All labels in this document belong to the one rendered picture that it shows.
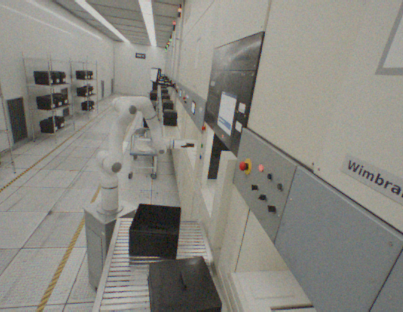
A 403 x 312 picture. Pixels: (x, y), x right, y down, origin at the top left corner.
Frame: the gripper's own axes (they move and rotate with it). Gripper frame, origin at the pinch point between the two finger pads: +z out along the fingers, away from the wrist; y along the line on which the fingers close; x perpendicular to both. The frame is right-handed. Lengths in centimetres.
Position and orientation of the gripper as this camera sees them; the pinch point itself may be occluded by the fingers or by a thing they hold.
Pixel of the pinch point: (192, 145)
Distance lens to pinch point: 189.6
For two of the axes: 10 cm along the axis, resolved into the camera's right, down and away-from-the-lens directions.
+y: 1.6, 3.6, -9.2
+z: 9.8, 0.6, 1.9
